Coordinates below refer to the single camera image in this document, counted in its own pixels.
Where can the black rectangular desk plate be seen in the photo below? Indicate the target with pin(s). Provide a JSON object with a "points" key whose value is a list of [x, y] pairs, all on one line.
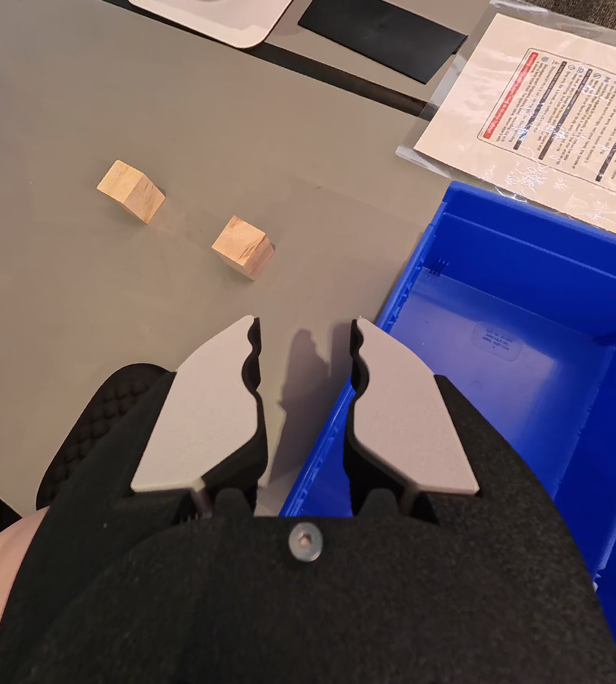
{"points": [[383, 37]]}

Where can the wooden cube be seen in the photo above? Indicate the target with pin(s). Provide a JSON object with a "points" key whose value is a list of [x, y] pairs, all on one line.
{"points": [[129, 187], [241, 246]]}

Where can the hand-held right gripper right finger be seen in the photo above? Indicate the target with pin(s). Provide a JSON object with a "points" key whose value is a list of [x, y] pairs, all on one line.
{"points": [[409, 427]]}

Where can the laminated paper sheet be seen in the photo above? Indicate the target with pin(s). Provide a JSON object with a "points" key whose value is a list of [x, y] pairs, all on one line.
{"points": [[500, 123]]}

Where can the black textured cushion pad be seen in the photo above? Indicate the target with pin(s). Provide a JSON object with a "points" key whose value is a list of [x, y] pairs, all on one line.
{"points": [[89, 427]]}

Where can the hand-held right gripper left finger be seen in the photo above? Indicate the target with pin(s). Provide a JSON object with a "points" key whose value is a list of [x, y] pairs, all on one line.
{"points": [[195, 427]]}

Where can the blue plastic bin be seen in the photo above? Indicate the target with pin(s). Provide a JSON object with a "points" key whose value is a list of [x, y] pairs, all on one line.
{"points": [[527, 374]]}

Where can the wooden book stand white base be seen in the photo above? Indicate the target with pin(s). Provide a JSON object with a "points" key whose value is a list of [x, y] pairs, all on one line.
{"points": [[217, 18]]}

